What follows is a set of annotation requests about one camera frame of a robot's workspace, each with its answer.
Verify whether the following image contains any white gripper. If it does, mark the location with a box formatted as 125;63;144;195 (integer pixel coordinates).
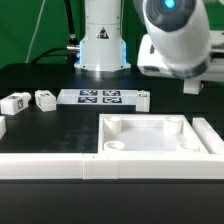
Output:
137;32;224;95

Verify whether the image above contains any white square tabletop part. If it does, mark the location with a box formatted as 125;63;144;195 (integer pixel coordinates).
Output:
98;114;208;155

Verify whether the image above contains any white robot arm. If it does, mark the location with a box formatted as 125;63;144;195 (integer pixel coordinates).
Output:
74;0;224;94

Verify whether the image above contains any white part left edge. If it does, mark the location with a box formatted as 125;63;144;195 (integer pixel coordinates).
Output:
0;116;6;140

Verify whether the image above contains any black cable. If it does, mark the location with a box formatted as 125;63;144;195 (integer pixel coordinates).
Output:
29;0;82;64

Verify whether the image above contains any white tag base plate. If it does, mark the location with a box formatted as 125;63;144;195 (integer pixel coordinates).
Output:
57;89;138;105

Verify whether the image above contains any white L-shaped obstacle wall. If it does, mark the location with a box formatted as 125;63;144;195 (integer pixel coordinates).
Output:
0;119;224;180

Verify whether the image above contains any white thin cable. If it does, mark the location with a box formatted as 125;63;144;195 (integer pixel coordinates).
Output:
25;0;48;64

